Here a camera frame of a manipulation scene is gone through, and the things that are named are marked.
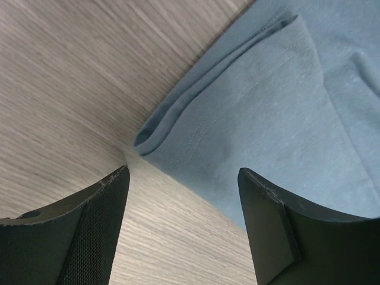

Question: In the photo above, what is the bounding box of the grey-blue t shirt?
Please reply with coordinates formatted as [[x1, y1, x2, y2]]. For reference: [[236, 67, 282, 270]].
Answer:
[[134, 0, 379, 227]]

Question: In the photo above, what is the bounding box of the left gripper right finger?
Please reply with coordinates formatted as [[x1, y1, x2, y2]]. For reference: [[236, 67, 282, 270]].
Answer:
[[237, 168, 379, 284]]

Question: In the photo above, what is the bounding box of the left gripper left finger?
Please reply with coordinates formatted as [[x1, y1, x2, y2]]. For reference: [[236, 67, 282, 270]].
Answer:
[[1, 166, 130, 284]]

